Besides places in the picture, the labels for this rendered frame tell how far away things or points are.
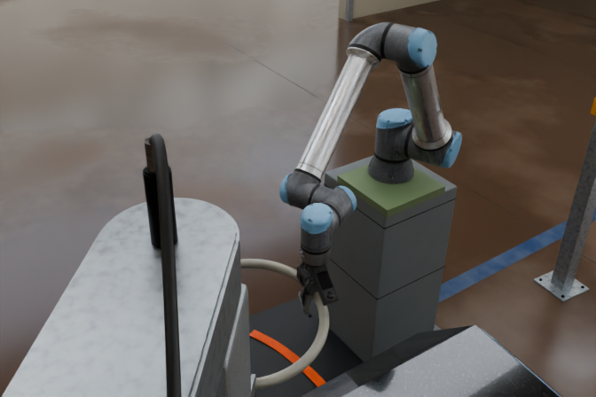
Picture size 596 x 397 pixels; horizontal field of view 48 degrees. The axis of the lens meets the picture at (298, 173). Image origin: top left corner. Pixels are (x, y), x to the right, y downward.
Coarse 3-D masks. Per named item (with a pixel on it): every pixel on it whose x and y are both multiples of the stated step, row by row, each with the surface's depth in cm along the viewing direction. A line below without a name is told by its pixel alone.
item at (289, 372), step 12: (240, 264) 213; (252, 264) 213; (264, 264) 212; (276, 264) 212; (324, 312) 196; (324, 324) 192; (324, 336) 189; (312, 348) 185; (300, 360) 182; (312, 360) 184; (288, 372) 179; (264, 384) 177; (276, 384) 178
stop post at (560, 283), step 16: (592, 112) 302; (592, 128) 307; (592, 144) 309; (592, 160) 311; (592, 176) 313; (576, 192) 324; (592, 192) 318; (576, 208) 326; (592, 208) 325; (576, 224) 329; (576, 240) 332; (560, 256) 344; (576, 256) 339; (560, 272) 346; (544, 288) 351; (560, 288) 349; (576, 288) 350
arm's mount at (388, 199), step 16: (352, 176) 276; (368, 176) 276; (416, 176) 276; (368, 192) 265; (384, 192) 265; (400, 192) 265; (416, 192) 265; (432, 192) 266; (384, 208) 256; (400, 208) 259
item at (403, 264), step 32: (448, 192) 274; (352, 224) 278; (384, 224) 260; (416, 224) 271; (448, 224) 285; (352, 256) 285; (384, 256) 268; (416, 256) 282; (352, 288) 293; (384, 288) 278; (416, 288) 293; (352, 320) 301; (384, 320) 289; (416, 320) 305
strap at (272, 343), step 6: (252, 336) 315; (258, 336) 315; (264, 336) 315; (264, 342) 312; (270, 342) 312; (276, 342) 312; (276, 348) 309; (282, 348) 309; (282, 354) 306; (288, 354) 306; (294, 354) 306; (294, 360) 303; (306, 372) 297; (312, 372) 297; (312, 378) 294; (318, 378) 294; (318, 384) 291
